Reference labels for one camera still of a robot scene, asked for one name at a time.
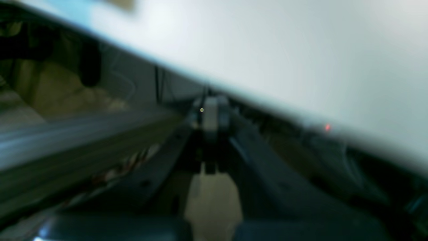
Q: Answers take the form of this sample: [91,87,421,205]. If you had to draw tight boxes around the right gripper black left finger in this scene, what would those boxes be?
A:
[34,97,218,241]

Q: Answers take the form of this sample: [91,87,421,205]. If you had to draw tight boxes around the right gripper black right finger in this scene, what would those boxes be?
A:
[217,96,392,241]

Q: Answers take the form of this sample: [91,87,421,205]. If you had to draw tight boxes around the aluminium table frame rail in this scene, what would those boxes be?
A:
[1,111,183,209]

